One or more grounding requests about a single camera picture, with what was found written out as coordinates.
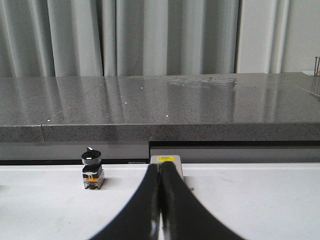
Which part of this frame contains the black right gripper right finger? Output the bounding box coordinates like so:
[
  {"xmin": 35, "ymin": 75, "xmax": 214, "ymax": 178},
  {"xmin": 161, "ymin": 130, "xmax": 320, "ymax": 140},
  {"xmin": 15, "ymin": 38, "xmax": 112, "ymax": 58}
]
[{"xmin": 160, "ymin": 162, "xmax": 242, "ymax": 240}]

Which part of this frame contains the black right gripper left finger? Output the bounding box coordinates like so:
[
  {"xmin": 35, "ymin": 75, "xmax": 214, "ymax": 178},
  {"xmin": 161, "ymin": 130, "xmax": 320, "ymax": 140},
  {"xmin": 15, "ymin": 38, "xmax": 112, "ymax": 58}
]
[{"xmin": 92, "ymin": 164, "xmax": 160, "ymax": 240}]

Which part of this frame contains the grey stone counter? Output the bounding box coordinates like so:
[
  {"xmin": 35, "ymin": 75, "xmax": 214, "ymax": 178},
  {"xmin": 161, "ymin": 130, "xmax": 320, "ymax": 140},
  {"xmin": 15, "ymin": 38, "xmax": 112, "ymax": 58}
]
[{"xmin": 0, "ymin": 73, "xmax": 320, "ymax": 165}]

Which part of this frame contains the grey curtain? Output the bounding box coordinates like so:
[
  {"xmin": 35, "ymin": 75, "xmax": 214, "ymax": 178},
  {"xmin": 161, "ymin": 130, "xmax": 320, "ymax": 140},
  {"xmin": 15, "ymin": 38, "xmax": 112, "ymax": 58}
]
[{"xmin": 0, "ymin": 0, "xmax": 241, "ymax": 77}]

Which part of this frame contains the grey on-off switch box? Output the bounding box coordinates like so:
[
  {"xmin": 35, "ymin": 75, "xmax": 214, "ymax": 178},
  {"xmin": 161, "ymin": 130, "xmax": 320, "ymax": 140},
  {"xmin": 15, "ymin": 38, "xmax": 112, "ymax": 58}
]
[{"xmin": 150, "ymin": 155, "xmax": 184, "ymax": 180}]

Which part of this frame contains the black rotary selector switch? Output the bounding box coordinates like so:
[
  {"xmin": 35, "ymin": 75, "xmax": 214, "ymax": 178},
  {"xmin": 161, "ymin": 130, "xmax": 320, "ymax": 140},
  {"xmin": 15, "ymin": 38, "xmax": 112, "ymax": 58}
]
[{"xmin": 81, "ymin": 147, "xmax": 105, "ymax": 190}]

